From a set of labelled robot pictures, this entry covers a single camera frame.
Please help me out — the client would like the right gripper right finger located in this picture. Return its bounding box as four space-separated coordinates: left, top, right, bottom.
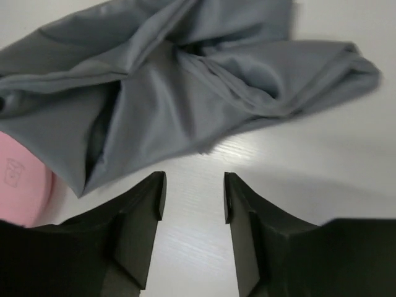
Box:
224 173 395 296

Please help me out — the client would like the grey cloth placemat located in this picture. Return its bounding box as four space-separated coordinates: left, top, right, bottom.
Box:
1 1 380 197

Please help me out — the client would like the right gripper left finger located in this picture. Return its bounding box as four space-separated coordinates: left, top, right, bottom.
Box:
1 171 166 296

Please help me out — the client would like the pink plate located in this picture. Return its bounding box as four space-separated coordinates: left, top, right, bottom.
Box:
1 132 53 227

